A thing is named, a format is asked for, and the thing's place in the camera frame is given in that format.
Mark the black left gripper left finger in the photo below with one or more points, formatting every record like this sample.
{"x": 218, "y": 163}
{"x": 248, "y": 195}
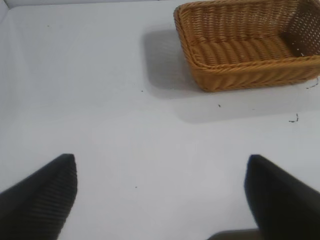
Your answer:
{"x": 37, "y": 200}

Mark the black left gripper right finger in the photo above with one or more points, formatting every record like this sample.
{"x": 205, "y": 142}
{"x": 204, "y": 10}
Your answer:
{"x": 282, "y": 200}

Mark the brown wicker basket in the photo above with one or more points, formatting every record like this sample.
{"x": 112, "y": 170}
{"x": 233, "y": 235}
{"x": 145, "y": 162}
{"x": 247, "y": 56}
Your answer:
{"x": 240, "y": 50}

